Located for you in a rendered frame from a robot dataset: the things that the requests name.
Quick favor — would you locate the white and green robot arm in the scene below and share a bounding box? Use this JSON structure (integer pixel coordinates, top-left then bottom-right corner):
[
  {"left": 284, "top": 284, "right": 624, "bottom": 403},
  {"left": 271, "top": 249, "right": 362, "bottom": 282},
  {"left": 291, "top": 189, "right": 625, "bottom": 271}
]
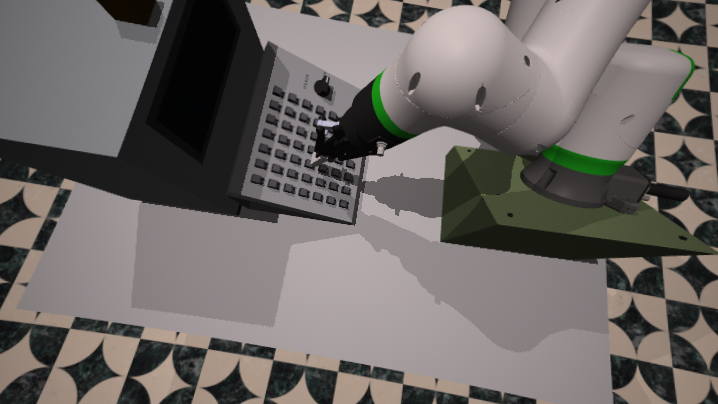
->
[{"left": 351, "top": 0, "right": 695, "bottom": 215}]

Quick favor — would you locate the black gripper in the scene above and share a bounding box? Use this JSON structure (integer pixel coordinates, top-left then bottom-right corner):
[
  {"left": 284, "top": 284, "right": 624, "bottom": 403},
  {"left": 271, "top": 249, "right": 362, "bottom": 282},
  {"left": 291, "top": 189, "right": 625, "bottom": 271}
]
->
[{"left": 310, "top": 106, "right": 377, "bottom": 167}]

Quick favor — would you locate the grey control console with keypad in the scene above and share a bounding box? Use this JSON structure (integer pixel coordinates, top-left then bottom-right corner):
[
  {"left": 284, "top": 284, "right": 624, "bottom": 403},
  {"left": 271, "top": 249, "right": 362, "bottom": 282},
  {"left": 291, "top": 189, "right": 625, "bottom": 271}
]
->
[{"left": 0, "top": 0, "right": 362, "bottom": 225}]

